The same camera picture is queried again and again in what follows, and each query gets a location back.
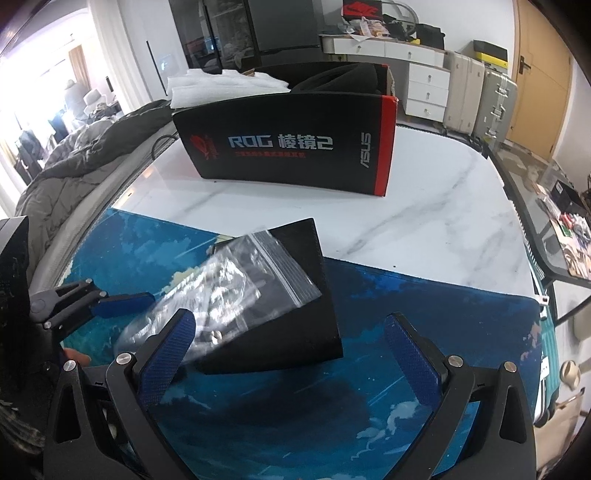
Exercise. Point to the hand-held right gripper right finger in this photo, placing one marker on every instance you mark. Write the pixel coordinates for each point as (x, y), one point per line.
(415, 364)

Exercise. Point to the glass side table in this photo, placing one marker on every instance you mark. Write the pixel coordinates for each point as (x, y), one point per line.
(531, 221)

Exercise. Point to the black cardboard box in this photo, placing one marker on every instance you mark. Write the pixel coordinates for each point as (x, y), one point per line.
(286, 147)

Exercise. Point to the clear zip bag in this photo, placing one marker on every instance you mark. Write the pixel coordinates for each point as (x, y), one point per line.
(240, 286)

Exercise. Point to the clear snack bag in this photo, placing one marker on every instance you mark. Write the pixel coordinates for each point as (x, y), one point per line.
(374, 28)

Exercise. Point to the person's left hand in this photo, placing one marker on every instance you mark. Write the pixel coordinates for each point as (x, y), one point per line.
(76, 356)

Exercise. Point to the pile of assorted small packets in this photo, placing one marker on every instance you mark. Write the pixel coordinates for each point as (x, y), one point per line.
(570, 240)

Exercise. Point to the grey puffer jacket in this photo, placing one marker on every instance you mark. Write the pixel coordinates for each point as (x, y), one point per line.
(83, 152)

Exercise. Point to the blue desk mat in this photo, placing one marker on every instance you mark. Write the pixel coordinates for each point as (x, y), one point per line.
(277, 415)

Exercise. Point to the red and black shoe box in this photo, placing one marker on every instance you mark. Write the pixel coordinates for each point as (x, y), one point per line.
(361, 9)

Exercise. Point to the yellow and black box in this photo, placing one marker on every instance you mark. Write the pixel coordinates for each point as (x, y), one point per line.
(494, 53)

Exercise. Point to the dark glass cabinet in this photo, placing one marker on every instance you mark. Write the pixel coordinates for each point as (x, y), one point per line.
(212, 32)

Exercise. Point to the black foam piece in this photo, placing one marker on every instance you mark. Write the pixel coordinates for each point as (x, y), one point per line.
(332, 78)

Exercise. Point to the silver suitcase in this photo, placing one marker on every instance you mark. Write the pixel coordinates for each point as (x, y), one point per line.
(498, 104)

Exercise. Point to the white dresser with drawers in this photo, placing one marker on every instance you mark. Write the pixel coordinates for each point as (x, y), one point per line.
(429, 83)

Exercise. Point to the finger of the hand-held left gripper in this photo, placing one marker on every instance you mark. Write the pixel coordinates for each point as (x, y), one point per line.
(122, 302)

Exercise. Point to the dark grey refrigerator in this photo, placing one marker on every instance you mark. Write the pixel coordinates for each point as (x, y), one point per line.
(286, 25)

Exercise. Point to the black square bag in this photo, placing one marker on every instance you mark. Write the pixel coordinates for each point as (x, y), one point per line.
(430, 36)

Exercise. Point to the wooden door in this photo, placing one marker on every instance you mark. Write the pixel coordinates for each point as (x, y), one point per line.
(540, 78)

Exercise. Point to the white woven basket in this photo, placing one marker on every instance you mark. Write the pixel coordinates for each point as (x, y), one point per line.
(221, 90)

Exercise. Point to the small black open box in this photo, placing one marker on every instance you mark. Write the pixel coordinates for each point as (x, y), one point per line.
(568, 196)

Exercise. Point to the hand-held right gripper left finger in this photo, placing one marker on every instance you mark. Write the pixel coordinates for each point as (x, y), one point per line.
(168, 350)

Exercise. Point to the beige suitcase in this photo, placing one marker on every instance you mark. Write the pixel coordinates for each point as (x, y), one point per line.
(464, 92)

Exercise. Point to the oval mirror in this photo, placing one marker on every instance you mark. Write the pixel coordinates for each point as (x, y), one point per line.
(406, 9)

